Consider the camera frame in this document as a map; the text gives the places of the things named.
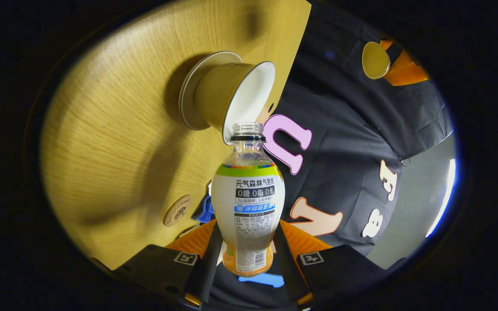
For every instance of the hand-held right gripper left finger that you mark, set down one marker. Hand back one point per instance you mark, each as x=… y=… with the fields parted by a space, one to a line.
x=208 y=272

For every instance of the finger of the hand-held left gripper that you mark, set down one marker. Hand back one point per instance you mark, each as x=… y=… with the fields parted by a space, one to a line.
x=407 y=69
x=386 y=44

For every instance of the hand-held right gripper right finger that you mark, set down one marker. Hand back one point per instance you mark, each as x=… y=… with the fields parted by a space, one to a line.
x=288 y=276

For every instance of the pale yellow teacup lid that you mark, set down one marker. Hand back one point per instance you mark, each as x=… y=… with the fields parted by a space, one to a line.
x=374 y=60

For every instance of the round cork coaster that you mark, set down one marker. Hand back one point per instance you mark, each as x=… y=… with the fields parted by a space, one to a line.
x=177 y=210

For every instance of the clear labelled water bottle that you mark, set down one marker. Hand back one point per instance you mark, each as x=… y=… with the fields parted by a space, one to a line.
x=249 y=203

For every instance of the pale yellow teacup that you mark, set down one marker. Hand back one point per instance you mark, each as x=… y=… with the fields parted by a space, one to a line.
x=218 y=95

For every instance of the blue towel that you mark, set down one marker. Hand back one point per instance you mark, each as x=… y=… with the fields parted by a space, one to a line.
x=205 y=209

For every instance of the black backdrop cloth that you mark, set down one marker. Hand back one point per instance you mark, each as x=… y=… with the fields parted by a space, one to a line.
x=344 y=129

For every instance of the pale yellow saucer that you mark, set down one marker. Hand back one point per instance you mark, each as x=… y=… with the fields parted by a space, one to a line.
x=188 y=86

